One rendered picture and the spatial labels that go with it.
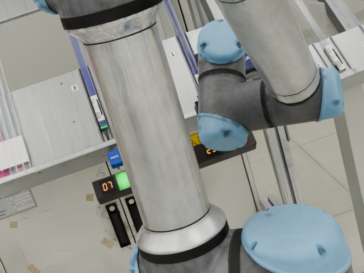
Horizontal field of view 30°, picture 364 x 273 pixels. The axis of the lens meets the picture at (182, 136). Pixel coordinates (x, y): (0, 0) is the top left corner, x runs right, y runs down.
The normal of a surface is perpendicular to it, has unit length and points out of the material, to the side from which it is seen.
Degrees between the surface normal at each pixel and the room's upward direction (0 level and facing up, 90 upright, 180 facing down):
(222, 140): 133
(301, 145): 0
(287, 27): 107
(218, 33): 46
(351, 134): 90
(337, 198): 0
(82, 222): 90
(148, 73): 88
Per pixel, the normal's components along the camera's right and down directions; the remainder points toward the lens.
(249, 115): -0.29, 0.41
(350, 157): -0.90, 0.37
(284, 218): -0.16, -0.90
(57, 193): 0.20, 0.32
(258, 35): 0.01, 0.89
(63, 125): -0.05, -0.39
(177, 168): 0.48, 0.17
